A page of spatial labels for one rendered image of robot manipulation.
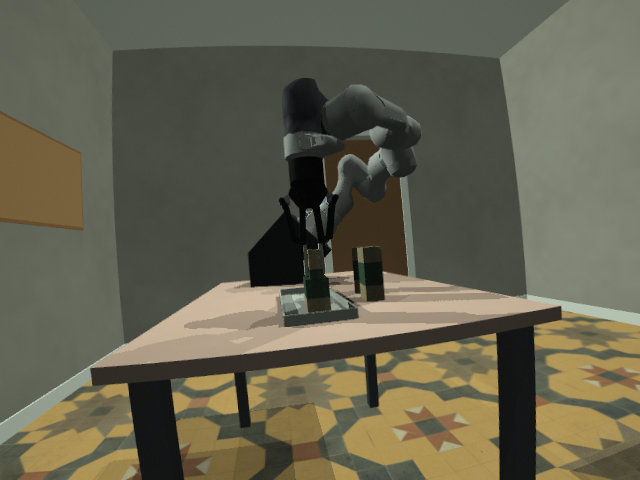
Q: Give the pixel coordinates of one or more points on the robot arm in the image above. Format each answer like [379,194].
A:
[314,126]

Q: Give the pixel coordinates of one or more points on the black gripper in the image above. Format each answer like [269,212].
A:
[308,190]

